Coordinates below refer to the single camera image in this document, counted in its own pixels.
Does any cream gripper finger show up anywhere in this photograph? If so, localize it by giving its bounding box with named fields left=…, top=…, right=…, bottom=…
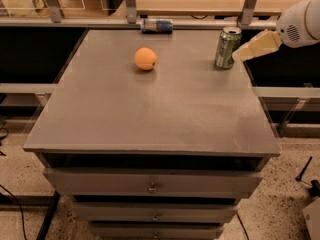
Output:
left=232, top=29, right=282, bottom=62

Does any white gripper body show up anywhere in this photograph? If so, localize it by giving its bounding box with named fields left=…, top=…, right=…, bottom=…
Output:
left=276, top=0, right=320, bottom=48

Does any green soda can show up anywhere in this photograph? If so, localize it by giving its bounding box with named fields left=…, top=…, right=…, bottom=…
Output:
left=215, top=27, right=242, bottom=69

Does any blue silver energy drink can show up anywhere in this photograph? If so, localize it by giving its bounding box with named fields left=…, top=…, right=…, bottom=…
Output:
left=140, top=18, right=173, bottom=34

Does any orange fruit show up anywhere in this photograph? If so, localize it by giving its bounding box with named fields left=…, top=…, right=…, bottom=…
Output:
left=134, top=47, right=157, bottom=71

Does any grey drawer cabinet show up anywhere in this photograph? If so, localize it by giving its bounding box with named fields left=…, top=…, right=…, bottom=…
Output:
left=25, top=30, right=280, bottom=228

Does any black antenna device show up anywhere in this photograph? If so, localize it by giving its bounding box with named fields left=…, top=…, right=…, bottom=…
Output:
left=294, top=155, right=320, bottom=198

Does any grey box corner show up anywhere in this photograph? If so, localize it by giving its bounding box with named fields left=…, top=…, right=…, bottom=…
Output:
left=302, top=198, right=320, bottom=240

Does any top grey drawer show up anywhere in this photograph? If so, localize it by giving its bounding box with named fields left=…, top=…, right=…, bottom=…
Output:
left=43, top=168, right=262, bottom=198

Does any grey drawer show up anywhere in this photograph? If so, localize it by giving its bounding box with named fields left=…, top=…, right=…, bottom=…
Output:
left=89, top=223, right=224, bottom=240
left=73, top=202, right=237, bottom=224
left=43, top=168, right=262, bottom=198

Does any middle grey drawer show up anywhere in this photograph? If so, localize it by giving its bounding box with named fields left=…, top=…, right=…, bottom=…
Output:
left=73, top=202, right=237, bottom=224

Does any bottom grey drawer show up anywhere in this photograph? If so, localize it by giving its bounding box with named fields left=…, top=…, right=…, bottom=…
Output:
left=89, top=223, right=224, bottom=240

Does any metal railing frame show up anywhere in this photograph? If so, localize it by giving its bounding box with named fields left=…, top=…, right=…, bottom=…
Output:
left=0, top=0, right=283, bottom=29

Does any black floor cable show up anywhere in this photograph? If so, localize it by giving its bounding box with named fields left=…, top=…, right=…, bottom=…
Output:
left=0, top=183, right=28, bottom=240

